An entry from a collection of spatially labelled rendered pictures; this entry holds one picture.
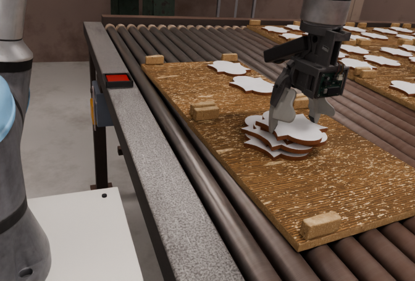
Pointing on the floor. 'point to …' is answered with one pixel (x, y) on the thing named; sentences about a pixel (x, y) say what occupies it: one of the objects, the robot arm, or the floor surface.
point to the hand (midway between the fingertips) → (291, 124)
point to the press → (159, 4)
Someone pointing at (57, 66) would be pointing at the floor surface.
